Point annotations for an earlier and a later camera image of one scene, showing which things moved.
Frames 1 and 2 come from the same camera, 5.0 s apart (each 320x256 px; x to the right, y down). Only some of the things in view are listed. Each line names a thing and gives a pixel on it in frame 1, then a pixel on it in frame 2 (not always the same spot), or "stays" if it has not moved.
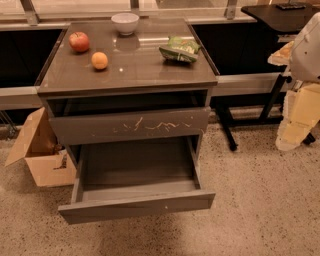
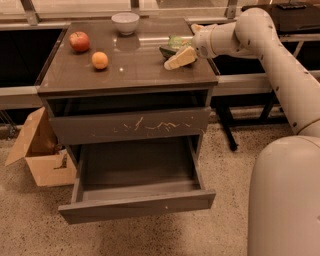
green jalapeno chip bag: [181, 49] stays
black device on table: [293, 5] stays
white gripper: [307, 55] -> [201, 42]
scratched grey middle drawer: [80, 129] stays
